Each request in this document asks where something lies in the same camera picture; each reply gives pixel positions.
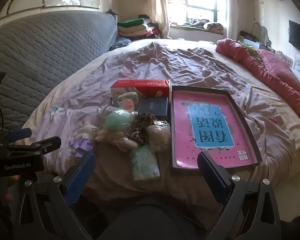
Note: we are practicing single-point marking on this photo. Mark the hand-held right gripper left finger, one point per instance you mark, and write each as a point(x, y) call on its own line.
point(80, 177)

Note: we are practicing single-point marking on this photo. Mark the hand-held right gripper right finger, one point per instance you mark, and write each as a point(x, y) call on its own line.
point(212, 177)

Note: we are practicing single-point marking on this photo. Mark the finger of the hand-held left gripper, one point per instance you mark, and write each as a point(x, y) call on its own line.
point(20, 133)
point(47, 143)

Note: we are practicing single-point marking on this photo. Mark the plush doll with purple dress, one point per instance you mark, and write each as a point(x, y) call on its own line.
point(86, 131)

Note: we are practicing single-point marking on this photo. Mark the cream plush toy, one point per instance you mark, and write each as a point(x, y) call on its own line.
point(115, 138)

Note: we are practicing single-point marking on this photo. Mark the dark box tray pink bottom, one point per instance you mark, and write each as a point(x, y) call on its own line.
point(185, 130)

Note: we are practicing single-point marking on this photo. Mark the mint green towel packet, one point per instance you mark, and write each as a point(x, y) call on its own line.
point(143, 165)

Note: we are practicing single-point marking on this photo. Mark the green plush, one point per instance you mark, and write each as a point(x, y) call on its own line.
point(117, 122)

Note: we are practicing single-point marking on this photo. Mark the leopard print scarf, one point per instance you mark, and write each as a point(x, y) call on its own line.
point(140, 130)

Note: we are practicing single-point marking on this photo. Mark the pink soft item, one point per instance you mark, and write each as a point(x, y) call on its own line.
point(127, 103)

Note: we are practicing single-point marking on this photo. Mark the grey quilted headboard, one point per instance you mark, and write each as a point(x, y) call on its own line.
point(40, 55)

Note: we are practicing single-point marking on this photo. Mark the dark blue box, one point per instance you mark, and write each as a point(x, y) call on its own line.
point(152, 107)

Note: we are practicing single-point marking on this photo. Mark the bed with cream sheet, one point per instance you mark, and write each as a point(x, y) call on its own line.
point(277, 110)

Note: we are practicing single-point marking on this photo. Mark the red tissue box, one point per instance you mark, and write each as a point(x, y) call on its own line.
point(140, 86)

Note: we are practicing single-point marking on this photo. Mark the lilac bedsheet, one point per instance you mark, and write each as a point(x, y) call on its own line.
point(190, 62)

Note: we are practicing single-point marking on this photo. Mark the dark blue patterned pillow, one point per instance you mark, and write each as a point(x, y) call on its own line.
point(120, 43)

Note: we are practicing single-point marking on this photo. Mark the pink quilt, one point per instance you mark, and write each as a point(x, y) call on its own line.
point(272, 67)

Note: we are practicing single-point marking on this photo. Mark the green cloth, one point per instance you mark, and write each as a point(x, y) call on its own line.
point(251, 51)

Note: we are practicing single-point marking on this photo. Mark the cluttered side table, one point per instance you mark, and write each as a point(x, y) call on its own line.
point(255, 41)

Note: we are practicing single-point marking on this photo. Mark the stack of folded clothes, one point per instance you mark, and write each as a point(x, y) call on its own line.
point(135, 28)

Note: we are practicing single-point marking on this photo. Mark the bedding on window sill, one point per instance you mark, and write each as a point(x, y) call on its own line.
point(210, 26)

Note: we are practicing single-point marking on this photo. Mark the cream curtain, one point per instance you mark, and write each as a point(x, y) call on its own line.
point(233, 10)
point(157, 5)

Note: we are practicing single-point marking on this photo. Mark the black wall television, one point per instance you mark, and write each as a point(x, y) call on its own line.
point(298, 36)

